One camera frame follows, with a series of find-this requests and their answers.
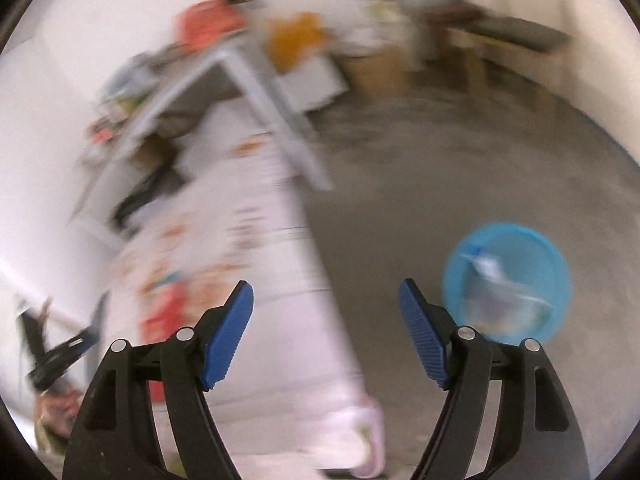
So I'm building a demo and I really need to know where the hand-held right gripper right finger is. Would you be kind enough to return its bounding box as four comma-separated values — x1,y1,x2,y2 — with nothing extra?
397,278,591,480

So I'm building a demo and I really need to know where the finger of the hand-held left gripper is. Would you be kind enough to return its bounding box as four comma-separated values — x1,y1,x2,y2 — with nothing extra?
49,325,101,361

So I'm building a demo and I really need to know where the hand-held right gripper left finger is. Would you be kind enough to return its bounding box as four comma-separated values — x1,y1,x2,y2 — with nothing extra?
61,280,255,480

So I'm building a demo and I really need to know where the clear tray with red film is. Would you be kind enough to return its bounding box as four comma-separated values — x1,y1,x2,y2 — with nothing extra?
141,284,187,402

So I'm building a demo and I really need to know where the blue plastic basket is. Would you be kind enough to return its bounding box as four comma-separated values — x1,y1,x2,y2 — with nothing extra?
441,222,573,346

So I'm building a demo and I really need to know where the person's left hand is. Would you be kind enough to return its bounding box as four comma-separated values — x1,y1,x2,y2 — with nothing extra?
35,390,86,441

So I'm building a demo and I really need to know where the floral tablecloth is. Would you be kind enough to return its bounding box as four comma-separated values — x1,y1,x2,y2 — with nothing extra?
106,129,367,403

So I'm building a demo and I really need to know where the pink slipper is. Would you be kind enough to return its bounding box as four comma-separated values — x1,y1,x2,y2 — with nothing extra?
319,399,387,479

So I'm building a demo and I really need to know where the white shelf table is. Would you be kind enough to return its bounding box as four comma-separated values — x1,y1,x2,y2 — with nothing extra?
69,35,334,242

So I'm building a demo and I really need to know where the cardboard box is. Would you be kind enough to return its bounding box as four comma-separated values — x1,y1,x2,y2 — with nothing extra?
344,49,407,97

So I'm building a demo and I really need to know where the yellow plush toy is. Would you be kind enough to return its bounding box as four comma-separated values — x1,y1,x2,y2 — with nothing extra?
266,12,327,74

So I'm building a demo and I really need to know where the red plastic bag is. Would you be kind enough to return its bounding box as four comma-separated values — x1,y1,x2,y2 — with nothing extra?
174,0,247,54

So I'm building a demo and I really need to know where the white plastic bag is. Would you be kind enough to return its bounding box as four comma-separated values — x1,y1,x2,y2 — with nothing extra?
359,2,417,52

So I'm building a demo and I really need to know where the light wooden chair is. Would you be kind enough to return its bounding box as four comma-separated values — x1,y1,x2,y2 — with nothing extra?
429,0,574,87

